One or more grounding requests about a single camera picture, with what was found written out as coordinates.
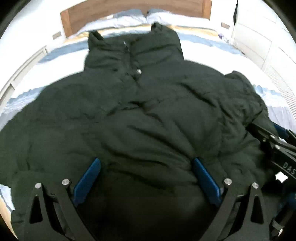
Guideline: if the black puffer jacket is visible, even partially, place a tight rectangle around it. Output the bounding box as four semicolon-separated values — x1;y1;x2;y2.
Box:
1;23;275;240

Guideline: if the white wardrobe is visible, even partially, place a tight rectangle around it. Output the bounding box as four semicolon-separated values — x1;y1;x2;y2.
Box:
232;1;295;111

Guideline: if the right light blue pillow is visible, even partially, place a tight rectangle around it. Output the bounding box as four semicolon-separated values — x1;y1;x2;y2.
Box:
146;9;215;30

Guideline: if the light blue pillow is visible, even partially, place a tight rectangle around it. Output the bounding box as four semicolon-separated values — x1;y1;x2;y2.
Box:
146;9;215;30
74;9;147;35

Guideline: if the left light blue pillow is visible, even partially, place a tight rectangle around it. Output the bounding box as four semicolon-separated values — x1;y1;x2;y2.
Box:
74;9;147;35

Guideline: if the wooden headboard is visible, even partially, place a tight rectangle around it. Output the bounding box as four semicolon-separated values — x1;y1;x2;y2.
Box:
60;0;212;38

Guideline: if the right wall socket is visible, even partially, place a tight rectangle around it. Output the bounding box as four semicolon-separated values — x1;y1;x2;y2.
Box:
221;23;230;30

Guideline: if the wall socket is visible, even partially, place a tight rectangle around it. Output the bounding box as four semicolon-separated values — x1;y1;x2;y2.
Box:
221;23;230;30
52;32;62;40

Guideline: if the white wall panel cabinet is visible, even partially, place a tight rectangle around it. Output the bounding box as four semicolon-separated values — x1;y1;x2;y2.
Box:
1;46;48;113

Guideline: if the left wall socket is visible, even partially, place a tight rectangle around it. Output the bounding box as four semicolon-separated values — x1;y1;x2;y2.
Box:
52;32;62;40

